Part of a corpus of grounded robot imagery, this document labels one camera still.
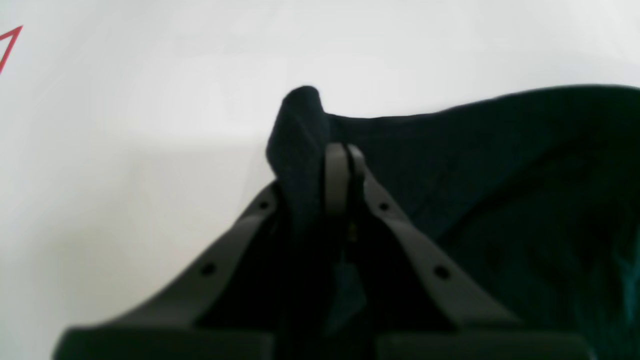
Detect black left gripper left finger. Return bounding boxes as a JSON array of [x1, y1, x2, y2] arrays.
[[52, 182, 279, 360]]

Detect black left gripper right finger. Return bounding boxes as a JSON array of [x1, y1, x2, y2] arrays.
[[324, 143, 595, 360]]

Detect black T-shirt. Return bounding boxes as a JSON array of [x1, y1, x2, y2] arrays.
[[266, 85, 640, 360]]

